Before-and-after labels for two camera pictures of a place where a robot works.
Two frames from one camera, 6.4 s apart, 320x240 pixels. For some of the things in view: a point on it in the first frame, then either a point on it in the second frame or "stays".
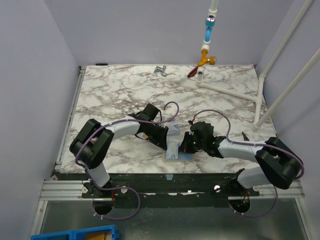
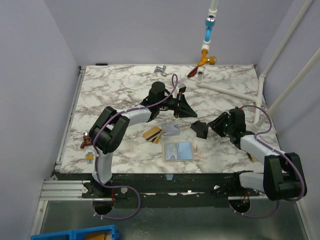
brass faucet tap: [204, 59] stays
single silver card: [172, 148] stays
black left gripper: [161, 139] → [183, 109]
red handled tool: [192, 72] stays
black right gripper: [187, 142] → [221, 124]
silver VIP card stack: [174, 129] stays
